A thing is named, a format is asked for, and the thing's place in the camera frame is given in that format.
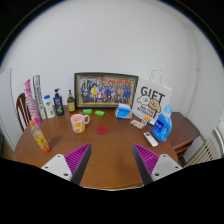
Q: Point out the white remote control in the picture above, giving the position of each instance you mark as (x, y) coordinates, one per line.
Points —
(150, 139)

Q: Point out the dark blue pump bottle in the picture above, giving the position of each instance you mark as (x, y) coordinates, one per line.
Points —
(58, 105)

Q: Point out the small puzzle cube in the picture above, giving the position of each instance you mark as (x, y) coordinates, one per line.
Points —
(146, 120)

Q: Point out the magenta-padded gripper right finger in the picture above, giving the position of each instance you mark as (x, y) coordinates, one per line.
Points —
(148, 159)

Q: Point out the framed group photo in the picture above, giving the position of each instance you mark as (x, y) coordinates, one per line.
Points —
(106, 90)

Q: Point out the green soap bar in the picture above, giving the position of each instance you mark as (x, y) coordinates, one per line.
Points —
(99, 113)
(87, 111)

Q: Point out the blue detergent bottle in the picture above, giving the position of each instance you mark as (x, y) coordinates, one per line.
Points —
(161, 128)

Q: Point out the brown wooden chair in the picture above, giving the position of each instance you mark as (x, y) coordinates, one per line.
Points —
(22, 111)

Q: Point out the white radiator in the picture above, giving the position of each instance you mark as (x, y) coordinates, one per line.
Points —
(203, 153)

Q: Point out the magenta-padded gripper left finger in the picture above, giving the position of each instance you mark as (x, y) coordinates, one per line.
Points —
(76, 158)

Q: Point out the patterned snack packet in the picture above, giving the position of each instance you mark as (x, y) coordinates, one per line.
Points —
(137, 124)

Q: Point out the pink toothpaste box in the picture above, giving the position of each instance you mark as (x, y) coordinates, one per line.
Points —
(31, 103)

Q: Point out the brown pump bottle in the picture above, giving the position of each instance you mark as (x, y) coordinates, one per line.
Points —
(71, 104)

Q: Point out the flat round red coaster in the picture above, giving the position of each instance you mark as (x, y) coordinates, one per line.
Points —
(102, 130)

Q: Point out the white printed paper gift bag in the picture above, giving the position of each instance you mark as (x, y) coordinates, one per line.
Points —
(151, 100)

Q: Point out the white bottle with blue cap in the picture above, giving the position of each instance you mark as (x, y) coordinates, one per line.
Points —
(49, 108)

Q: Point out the orange-capped clear drink bottle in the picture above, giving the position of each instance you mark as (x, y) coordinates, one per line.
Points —
(40, 138)

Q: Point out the pink patterned mug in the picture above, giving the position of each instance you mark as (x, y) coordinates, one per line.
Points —
(78, 124)

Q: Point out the blue tissue pack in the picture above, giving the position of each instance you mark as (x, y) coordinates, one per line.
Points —
(123, 113)

